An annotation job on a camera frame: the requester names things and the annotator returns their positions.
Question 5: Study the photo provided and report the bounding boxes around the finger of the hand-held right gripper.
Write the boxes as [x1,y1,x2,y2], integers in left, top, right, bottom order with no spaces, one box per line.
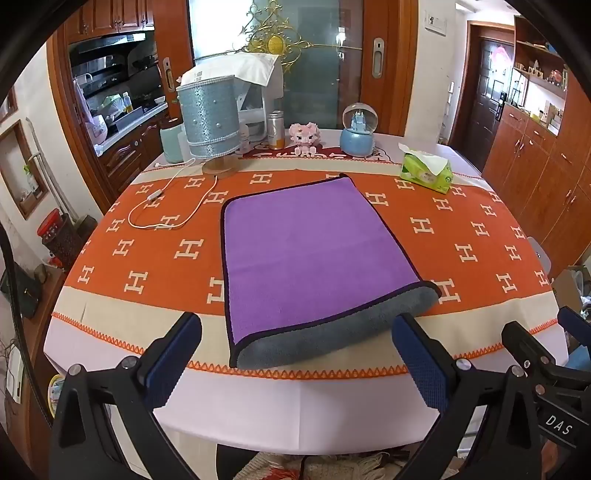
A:
[556,305,591,344]
[502,321,560,386]

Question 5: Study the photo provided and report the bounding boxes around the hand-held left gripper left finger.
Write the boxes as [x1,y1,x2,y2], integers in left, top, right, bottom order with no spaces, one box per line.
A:
[48,311,204,480]

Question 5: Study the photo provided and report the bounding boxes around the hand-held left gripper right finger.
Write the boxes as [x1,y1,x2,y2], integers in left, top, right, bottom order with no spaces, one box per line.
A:
[392,312,544,480]

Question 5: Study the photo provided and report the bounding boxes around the purple and grey towel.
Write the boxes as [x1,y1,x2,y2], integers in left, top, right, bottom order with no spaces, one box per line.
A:
[220,173,443,370]

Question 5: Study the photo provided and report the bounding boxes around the cardboard box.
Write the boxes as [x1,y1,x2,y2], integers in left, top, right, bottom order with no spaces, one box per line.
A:
[551,265,588,315]

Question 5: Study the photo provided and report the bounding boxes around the orange patterned tablecloth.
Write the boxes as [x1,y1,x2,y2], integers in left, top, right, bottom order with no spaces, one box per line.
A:
[44,129,570,457]

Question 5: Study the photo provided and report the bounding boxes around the dark woven basket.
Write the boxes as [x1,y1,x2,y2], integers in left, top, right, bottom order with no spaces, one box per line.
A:
[46,216,87,271]

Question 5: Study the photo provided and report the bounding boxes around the red lidded container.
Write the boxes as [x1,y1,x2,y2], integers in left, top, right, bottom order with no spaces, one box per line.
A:
[37,209,64,245]

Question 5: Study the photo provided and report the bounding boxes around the green tissue pack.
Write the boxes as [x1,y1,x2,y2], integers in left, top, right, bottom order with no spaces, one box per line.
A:
[398,143,454,195]

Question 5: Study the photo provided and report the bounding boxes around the wooden kitchen counter cabinets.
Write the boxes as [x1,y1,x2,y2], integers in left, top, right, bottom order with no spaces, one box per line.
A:
[95,102,170,195]

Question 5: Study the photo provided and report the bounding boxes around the pale teal jar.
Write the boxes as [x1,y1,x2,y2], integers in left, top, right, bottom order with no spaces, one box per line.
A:
[160,119,187,164]

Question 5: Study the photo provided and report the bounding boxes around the blue snow globe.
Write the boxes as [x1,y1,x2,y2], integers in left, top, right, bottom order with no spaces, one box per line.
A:
[340,102,379,157]

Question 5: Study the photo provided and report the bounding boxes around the dark wooden entry door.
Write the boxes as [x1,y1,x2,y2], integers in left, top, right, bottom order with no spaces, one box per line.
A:
[470,37,514,160]

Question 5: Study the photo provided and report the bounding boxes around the blue shade table lamp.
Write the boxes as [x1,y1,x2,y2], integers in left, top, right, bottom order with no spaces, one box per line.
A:
[177,76,242,177]

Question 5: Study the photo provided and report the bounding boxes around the metal can with orange label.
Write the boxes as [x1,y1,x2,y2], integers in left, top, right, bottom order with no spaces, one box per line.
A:
[267,111,286,150]

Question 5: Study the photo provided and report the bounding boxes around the pink block toy figure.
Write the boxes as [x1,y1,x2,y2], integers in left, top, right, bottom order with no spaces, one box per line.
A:
[289,122,322,156]

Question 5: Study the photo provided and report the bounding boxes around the white countertop appliance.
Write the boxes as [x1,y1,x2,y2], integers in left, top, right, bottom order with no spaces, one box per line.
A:
[235,69,285,155]

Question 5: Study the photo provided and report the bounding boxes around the frosted glass sliding door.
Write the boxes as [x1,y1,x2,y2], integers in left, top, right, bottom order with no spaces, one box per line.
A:
[187,0,366,131]

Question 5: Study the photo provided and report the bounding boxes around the white cloth cover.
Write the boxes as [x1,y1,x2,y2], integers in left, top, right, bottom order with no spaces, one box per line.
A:
[182,52,281,89]

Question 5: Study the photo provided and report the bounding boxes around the kitchen range hood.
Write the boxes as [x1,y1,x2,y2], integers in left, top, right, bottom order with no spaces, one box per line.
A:
[69,32,149,57]

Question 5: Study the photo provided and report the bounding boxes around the wooden kitchen upper cabinets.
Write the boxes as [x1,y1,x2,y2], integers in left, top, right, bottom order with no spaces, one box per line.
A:
[64,0,156,45]

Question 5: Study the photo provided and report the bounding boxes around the wooden wall cabinet with shelves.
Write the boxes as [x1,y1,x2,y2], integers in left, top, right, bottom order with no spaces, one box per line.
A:
[480,16,591,280]

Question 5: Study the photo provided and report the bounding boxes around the white lamp cable with switch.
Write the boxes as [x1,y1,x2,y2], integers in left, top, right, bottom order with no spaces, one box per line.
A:
[128,158,219,230]

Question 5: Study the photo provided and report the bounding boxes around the wooden framed wall niche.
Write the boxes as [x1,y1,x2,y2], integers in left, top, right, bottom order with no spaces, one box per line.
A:
[0,119,49,219]

